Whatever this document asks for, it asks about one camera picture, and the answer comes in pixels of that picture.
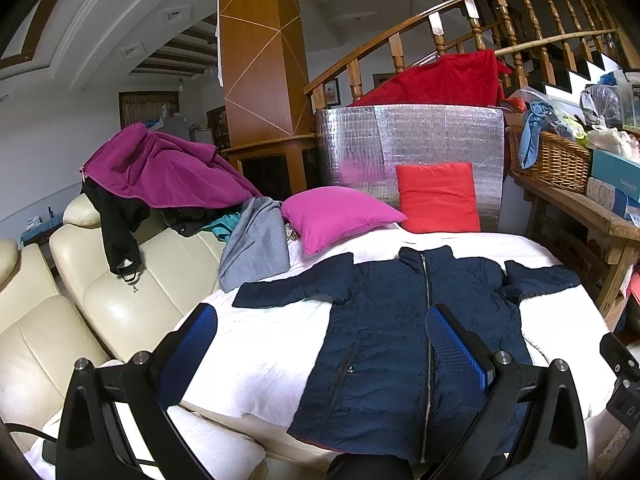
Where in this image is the red pillow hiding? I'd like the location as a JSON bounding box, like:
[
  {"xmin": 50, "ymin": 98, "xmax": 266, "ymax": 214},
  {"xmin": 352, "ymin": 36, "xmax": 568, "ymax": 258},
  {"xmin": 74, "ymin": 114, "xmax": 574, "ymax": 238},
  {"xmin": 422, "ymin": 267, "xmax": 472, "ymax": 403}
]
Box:
[{"xmin": 396, "ymin": 162, "xmax": 480, "ymax": 234}]

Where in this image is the blue cloth in basket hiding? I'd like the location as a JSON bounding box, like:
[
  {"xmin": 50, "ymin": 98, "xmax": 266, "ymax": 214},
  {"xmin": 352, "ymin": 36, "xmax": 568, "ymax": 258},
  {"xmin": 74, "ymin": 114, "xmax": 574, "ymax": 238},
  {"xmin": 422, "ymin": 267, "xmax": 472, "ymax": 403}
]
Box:
[{"xmin": 518, "ymin": 101, "xmax": 574, "ymax": 169}]

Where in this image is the black garment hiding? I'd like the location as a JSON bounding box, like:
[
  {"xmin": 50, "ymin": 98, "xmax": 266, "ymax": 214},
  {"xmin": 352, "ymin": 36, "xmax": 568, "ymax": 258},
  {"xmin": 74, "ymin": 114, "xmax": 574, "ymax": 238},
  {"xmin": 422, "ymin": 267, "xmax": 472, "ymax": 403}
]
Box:
[{"xmin": 82, "ymin": 178, "xmax": 151, "ymax": 284}]

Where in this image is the silver foil insulation panel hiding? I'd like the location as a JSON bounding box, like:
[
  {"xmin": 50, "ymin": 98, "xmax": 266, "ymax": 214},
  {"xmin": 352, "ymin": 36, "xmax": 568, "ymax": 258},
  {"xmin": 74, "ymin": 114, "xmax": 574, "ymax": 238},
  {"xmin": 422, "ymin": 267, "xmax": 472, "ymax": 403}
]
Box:
[{"xmin": 316, "ymin": 104, "xmax": 504, "ymax": 231}]

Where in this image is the cream leather sofa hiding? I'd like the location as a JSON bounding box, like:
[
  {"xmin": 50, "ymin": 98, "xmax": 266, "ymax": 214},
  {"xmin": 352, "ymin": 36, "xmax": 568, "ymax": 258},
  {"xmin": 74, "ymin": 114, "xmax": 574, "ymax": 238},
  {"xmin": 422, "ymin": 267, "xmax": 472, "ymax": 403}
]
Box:
[{"xmin": 0, "ymin": 193, "xmax": 269, "ymax": 480}]

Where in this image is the grey garment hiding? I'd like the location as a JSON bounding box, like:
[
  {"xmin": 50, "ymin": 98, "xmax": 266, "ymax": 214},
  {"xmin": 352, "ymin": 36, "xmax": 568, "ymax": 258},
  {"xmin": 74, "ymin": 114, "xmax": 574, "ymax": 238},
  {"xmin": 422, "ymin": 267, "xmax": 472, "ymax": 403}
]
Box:
[{"xmin": 218, "ymin": 196, "xmax": 290, "ymax": 292}]

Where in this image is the wooden pillar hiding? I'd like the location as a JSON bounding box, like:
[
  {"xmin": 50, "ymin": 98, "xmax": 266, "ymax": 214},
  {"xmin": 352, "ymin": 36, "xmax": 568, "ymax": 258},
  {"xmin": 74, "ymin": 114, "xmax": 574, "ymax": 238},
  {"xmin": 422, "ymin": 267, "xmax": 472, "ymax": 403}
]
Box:
[{"xmin": 218, "ymin": 0, "xmax": 314, "ymax": 200}]

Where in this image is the teal garment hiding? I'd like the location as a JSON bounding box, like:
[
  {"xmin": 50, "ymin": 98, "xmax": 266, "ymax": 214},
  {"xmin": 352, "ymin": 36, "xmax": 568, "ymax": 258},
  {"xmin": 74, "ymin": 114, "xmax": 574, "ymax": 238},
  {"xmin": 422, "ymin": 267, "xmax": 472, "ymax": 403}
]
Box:
[{"xmin": 201, "ymin": 212, "xmax": 241, "ymax": 243}]

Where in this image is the navy blue puffer jacket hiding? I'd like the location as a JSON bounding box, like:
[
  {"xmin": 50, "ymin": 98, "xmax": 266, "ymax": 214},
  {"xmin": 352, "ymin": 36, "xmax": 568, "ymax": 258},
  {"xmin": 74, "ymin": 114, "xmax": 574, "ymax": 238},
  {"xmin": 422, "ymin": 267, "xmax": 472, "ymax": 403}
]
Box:
[{"xmin": 234, "ymin": 246, "xmax": 579, "ymax": 464}]

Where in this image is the wicker basket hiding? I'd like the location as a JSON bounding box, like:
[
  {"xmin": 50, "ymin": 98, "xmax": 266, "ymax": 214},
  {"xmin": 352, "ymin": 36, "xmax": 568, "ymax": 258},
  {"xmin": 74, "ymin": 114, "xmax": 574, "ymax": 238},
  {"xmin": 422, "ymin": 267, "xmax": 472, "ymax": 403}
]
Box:
[{"xmin": 506, "ymin": 127, "xmax": 592, "ymax": 194}]

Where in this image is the magenta fleece garment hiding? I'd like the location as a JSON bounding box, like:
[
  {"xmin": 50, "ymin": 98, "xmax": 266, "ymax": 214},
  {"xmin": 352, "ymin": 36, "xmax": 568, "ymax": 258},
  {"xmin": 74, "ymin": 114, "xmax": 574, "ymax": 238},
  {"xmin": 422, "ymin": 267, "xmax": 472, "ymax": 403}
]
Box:
[{"xmin": 81, "ymin": 122, "xmax": 260, "ymax": 209}]

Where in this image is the red fleece blanket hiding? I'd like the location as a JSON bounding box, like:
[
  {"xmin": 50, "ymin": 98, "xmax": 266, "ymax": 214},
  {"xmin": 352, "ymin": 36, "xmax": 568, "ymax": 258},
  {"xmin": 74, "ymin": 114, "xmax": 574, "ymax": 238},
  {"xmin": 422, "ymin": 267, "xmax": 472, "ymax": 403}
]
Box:
[{"xmin": 350, "ymin": 50, "xmax": 511, "ymax": 107}]

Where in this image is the white pink fleece blanket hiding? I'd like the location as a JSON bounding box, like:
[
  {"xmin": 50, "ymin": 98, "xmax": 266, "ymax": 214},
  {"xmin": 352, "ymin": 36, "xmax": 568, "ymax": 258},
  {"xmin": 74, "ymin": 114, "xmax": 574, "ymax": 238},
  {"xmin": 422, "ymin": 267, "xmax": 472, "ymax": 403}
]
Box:
[{"xmin": 183, "ymin": 226, "xmax": 615, "ymax": 427}]

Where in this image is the teal cardboard box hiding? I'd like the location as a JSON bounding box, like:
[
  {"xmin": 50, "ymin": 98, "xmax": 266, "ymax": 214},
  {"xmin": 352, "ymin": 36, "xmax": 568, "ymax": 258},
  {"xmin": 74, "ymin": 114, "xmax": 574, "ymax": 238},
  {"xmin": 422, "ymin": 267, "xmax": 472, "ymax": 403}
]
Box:
[{"xmin": 591, "ymin": 150, "xmax": 640, "ymax": 202}]

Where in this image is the magenta pillow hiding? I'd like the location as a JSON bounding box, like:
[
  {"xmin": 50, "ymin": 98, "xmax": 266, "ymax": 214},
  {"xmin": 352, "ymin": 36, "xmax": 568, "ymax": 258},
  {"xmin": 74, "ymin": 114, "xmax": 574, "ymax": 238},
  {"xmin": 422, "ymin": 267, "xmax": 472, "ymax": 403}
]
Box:
[{"xmin": 281, "ymin": 186, "xmax": 407, "ymax": 256}]

